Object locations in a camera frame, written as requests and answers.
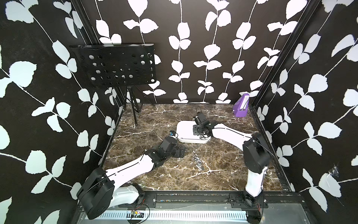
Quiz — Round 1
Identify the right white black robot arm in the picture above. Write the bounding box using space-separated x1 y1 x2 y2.
193 112 272 198

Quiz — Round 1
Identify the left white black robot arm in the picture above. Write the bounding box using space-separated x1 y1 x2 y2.
76 136 186 220

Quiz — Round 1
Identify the white plastic storage box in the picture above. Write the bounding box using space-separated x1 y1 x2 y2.
176 121 211 144

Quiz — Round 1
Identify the large knurled chrome socket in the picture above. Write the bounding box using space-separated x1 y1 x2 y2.
196 161 204 171

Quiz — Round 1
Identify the purple box with white card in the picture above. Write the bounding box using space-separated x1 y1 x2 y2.
233 93 250 117

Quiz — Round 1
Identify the small green circuit board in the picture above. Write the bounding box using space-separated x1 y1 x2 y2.
129 211 145 219

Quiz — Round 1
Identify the black perforated music stand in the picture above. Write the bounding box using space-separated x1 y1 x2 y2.
71 43 157 114

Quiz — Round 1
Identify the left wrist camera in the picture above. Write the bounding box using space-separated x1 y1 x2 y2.
168 130 179 141

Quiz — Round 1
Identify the black mounting rail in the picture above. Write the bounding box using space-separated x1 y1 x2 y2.
114 191 305 210

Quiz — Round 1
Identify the white perforated cable duct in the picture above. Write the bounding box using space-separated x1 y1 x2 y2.
95 211 248 222

